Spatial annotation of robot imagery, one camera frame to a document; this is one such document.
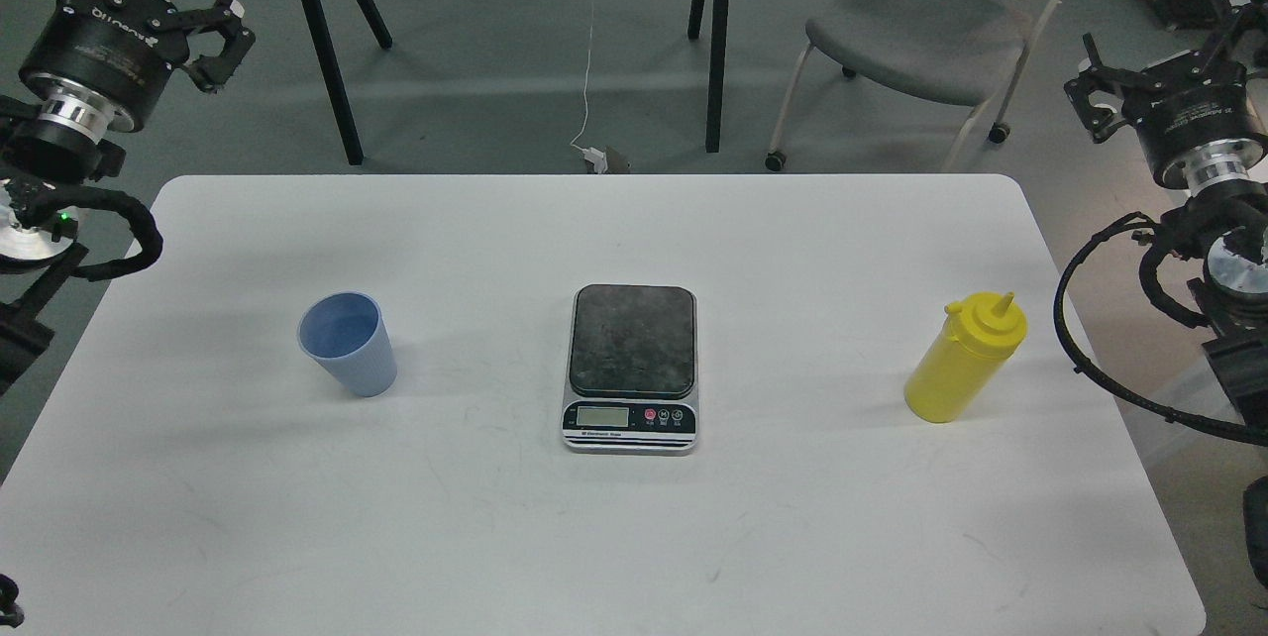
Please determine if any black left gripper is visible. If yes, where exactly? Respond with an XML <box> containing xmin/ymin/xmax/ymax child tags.
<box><xmin>19</xmin><ymin>0</ymin><xmax>257</xmax><ymax>132</ymax></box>

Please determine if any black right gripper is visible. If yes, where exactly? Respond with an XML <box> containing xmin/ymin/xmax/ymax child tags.
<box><xmin>1064</xmin><ymin>0</ymin><xmax>1265</xmax><ymax>189</ymax></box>

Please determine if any yellow squeeze bottle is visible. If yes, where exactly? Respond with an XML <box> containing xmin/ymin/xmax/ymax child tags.
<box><xmin>902</xmin><ymin>291</ymin><xmax>1028</xmax><ymax>424</ymax></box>

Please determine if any blue ribbed plastic cup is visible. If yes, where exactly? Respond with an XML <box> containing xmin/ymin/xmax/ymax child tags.
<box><xmin>297</xmin><ymin>291</ymin><xmax>398</xmax><ymax>398</ymax></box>

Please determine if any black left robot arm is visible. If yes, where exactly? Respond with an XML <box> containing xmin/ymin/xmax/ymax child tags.
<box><xmin>1</xmin><ymin>0</ymin><xmax>255</xmax><ymax>388</ymax></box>

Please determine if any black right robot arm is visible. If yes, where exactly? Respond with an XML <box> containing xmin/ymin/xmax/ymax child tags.
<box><xmin>1052</xmin><ymin>0</ymin><xmax>1267</xmax><ymax>447</ymax></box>

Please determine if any digital kitchen scale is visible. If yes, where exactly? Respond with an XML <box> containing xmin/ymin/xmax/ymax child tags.
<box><xmin>559</xmin><ymin>283</ymin><xmax>700</xmax><ymax>455</ymax></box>

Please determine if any grey office chair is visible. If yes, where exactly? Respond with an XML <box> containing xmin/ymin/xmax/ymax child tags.
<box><xmin>765</xmin><ymin>0</ymin><xmax>1061</xmax><ymax>171</ymax></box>

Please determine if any white cable with plug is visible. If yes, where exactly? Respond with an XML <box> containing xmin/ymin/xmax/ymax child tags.
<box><xmin>571</xmin><ymin>0</ymin><xmax>631</xmax><ymax>174</ymax></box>

